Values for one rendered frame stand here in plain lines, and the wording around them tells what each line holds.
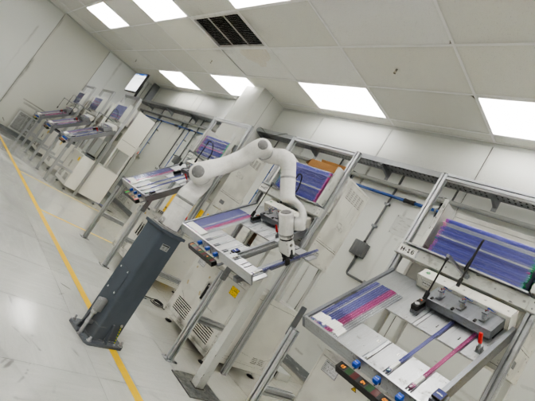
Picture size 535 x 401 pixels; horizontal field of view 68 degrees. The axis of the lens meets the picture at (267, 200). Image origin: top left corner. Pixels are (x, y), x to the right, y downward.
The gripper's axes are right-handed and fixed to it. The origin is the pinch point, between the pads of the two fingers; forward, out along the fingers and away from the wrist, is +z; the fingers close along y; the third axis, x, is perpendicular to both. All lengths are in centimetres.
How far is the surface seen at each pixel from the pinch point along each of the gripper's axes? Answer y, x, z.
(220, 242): 62, 9, 10
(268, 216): 66, -36, 4
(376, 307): -55, -15, 7
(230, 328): 9, 35, 37
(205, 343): 45, 35, 73
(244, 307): 8.5, 24.7, 26.4
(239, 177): 184, -84, 11
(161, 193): 184, 3, 9
